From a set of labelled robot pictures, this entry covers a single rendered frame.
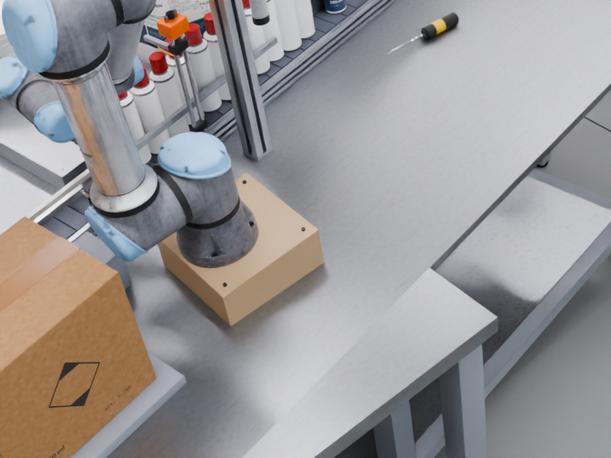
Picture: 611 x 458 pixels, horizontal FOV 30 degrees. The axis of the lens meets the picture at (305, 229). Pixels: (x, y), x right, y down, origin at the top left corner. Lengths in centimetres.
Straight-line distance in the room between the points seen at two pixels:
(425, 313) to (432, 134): 50
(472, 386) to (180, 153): 69
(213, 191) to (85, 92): 34
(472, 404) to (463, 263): 83
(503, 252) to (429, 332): 100
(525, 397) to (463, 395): 83
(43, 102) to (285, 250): 50
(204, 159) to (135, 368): 37
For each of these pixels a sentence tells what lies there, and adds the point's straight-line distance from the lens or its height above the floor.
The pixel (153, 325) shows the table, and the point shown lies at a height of 83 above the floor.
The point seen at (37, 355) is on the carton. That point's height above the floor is 109.
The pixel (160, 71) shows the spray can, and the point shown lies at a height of 106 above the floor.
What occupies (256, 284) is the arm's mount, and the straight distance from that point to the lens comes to 206.
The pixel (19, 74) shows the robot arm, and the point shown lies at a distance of 209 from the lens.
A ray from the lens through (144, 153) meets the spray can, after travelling 236.
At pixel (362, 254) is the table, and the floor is 83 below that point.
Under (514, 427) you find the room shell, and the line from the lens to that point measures 291.
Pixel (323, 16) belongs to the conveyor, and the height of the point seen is 88.
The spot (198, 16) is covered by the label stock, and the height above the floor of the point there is 99.
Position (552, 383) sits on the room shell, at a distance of 299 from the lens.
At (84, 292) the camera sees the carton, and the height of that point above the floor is 112.
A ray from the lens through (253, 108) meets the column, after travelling 233.
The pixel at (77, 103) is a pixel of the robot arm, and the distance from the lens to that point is 176.
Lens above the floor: 236
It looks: 43 degrees down
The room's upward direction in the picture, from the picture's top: 11 degrees counter-clockwise
